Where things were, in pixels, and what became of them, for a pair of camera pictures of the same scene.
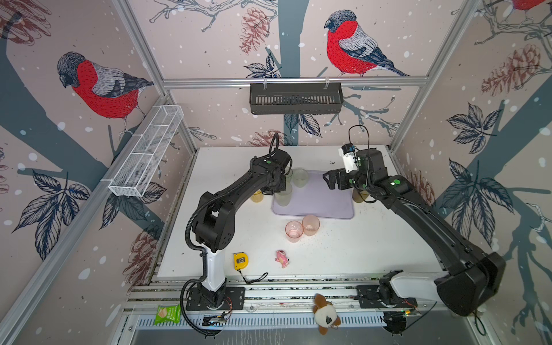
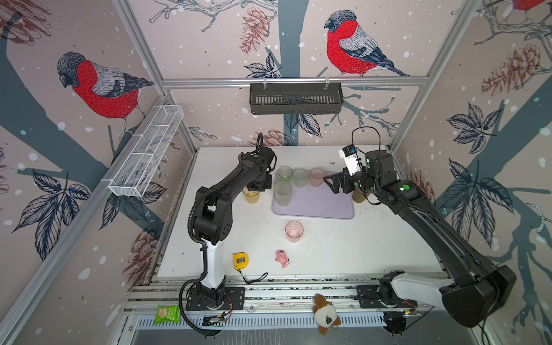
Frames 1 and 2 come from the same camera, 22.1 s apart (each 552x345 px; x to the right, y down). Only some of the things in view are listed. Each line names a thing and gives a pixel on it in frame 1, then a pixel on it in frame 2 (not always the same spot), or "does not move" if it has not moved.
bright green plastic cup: x=289 y=178 does not move
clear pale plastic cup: x=284 y=198 does not move
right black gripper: x=342 y=175 does not move
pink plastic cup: x=310 y=225 → x=316 y=176
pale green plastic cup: x=300 y=177 does not move
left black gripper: x=282 y=187 → x=267 y=185
